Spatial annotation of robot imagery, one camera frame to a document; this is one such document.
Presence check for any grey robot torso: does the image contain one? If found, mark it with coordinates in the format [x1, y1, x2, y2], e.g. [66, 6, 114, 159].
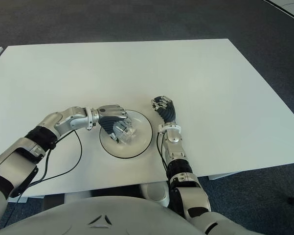
[0, 195, 294, 235]

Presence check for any white plate with black rim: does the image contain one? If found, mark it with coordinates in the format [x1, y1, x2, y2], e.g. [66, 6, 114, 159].
[99, 109, 154, 159]

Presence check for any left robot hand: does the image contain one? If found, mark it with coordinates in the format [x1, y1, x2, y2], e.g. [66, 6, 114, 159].
[96, 104, 130, 143]

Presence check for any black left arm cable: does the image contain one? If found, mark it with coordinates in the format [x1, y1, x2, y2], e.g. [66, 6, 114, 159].
[14, 129, 83, 204]

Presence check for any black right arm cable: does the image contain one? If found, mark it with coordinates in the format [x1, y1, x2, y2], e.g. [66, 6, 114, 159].
[157, 132, 171, 177]

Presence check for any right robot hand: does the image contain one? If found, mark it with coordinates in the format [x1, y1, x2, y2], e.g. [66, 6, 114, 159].
[150, 95, 177, 126]

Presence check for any clear plastic cup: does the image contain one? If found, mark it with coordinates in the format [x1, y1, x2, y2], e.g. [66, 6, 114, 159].
[112, 118, 138, 145]

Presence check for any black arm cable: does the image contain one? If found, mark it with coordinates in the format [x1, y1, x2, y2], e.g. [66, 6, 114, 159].
[157, 132, 171, 177]
[14, 129, 83, 204]

